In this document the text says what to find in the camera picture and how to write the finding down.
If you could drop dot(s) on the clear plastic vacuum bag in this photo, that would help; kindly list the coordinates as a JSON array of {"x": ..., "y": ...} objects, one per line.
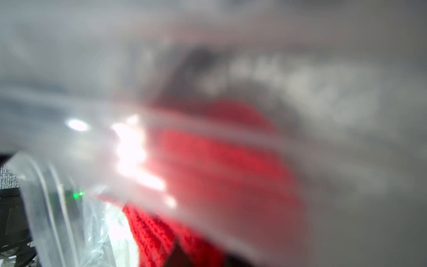
[{"x": 78, "y": 78}]

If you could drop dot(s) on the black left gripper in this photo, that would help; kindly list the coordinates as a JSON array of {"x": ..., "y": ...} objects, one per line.
[{"x": 16, "y": 220}]

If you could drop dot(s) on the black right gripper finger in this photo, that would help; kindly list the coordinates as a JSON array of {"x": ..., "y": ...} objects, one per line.
[{"x": 178, "y": 258}]

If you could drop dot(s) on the red knitted scarf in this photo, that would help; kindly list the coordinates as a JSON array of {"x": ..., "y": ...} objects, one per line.
[{"x": 224, "y": 202}]

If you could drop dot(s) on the black white knitted scarf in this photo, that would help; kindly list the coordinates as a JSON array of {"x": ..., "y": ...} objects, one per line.
[{"x": 315, "y": 96}]

